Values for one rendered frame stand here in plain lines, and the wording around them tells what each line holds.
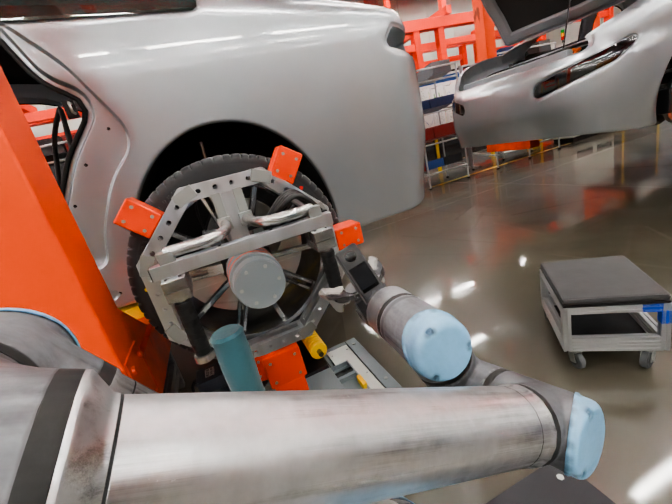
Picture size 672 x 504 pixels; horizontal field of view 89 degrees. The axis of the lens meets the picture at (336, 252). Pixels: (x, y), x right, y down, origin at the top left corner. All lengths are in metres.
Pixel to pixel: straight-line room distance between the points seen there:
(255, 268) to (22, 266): 0.49
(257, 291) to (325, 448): 0.65
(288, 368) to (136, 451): 0.93
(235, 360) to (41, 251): 0.49
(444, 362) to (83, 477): 0.40
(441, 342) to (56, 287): 0.83
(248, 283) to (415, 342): 0.50
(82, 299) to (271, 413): 0.78
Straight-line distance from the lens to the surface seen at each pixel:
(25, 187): 0.97
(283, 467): 0.26
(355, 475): 0.29
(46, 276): 0.99
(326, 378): 1.53
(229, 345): 0.94
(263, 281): 0.87
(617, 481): 1.49
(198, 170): 1.05
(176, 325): 1.05
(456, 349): 0.51
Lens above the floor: 1.13
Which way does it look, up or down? 17 degrees down
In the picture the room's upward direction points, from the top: 14 degrees counter-clockwise
